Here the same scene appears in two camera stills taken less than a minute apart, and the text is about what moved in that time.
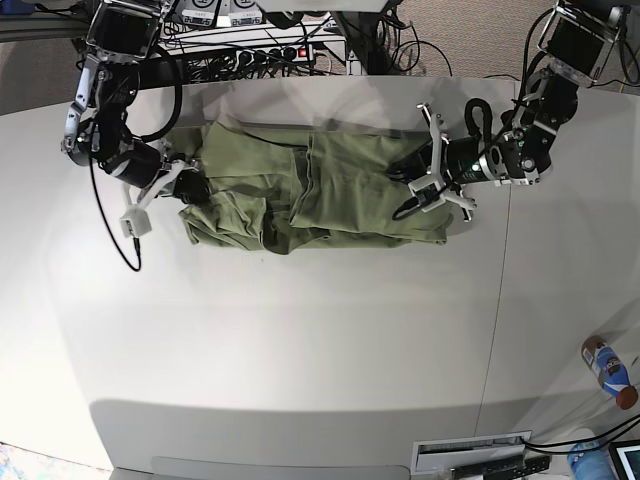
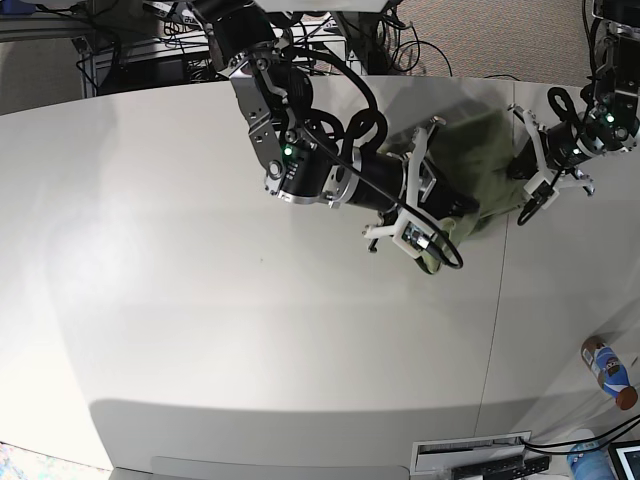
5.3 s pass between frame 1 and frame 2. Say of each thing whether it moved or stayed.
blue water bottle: stayed
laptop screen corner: stayed
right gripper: moved
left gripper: moved
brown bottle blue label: stayed
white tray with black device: stayed
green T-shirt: moved
